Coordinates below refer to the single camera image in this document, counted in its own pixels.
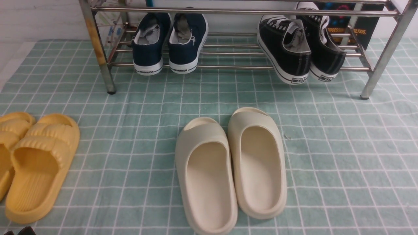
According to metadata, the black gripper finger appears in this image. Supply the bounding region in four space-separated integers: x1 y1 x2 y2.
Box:
18 227 36 235

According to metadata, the black canvas sneaker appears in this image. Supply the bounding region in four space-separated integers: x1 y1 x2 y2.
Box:
296 14 346 82
257 15 312 85

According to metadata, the patterned paper behind rack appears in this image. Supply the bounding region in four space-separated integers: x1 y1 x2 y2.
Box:
91 10 129 65

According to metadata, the metal shoe rack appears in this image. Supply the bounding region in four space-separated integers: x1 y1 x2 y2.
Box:
79 0 417 100

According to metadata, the right yellow ridged slipper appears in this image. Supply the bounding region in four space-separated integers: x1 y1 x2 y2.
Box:
5 113 80 224

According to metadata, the yellow ridged slipper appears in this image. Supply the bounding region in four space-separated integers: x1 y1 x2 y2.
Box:
5 113 80 224
0 112 36 200

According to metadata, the left yellow ridged slipper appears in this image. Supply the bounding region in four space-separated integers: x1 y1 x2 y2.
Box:
0 112 36 200

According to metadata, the left cream foam slipper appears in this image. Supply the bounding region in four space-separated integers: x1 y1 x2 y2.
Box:
175 117 238 235

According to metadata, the cream foam slipper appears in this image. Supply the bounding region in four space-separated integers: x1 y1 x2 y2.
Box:
175 117 238 235
227 107 287 220

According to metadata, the left navy canvas shoe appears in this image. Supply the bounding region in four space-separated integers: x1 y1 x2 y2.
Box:
131 12 173 76

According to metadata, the navy canvas shoe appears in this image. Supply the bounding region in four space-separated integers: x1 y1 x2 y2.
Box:
168 13 209 74
131 12 173 76

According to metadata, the right cream foam slipper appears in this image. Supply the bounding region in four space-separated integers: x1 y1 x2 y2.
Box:
227 107 287 220

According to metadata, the right navy canvas shoe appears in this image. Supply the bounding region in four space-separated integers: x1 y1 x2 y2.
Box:
168 13 209 74

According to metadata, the green checked cloth mat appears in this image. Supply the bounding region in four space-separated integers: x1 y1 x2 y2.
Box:
0 38 417 235

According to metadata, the dark image processing book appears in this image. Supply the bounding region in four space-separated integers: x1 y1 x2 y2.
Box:
315 2 385 49

